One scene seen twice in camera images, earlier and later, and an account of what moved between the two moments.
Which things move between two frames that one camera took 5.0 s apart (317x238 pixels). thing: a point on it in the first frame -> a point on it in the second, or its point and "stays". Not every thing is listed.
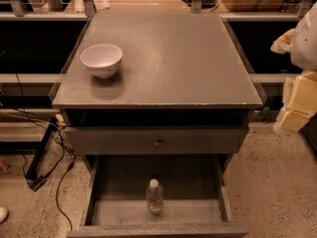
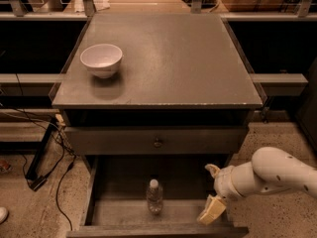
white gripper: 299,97 -> 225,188
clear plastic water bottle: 155,197 stays
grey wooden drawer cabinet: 178,103 stays
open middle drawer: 194,199 stays
